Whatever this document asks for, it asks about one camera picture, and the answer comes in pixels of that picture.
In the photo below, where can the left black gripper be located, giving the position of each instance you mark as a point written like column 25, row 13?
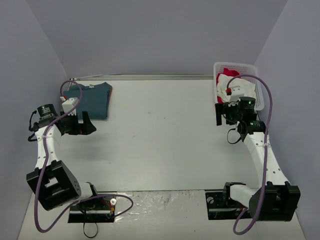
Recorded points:
column 78, row 126

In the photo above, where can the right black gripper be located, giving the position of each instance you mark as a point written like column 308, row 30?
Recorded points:
column 220, row 114

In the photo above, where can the white t shirt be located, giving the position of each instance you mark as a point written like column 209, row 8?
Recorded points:
column 246, row 86

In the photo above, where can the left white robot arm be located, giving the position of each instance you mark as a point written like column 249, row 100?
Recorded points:
column 52, row 181

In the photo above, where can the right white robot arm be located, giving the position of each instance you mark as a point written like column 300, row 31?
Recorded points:
column 276, row 199

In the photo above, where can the folded teal t shirt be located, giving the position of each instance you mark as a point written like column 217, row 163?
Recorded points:
column 95, row 101

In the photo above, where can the red t shirt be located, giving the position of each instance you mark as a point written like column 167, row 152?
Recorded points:
column 229, row 73

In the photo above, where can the white plastic basket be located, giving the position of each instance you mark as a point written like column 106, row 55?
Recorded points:
column 243, row 69

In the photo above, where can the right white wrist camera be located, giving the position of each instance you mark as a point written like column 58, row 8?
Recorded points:
column 234, row 93

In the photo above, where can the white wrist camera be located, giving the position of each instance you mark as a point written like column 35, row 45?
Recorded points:
column 69, row 104
column 234, row 93

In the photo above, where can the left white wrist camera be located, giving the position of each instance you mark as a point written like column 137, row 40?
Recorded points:
column 69, row 104

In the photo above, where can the aluminium table rail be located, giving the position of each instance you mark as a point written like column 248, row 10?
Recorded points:
column 144, row 77

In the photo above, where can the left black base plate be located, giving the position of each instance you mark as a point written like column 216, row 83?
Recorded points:
column 99, row 210

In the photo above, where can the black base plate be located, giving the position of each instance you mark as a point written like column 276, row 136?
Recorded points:
column 219, row 208
column 99, row 210

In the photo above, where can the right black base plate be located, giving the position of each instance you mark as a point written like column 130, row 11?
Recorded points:
column 219, row 208

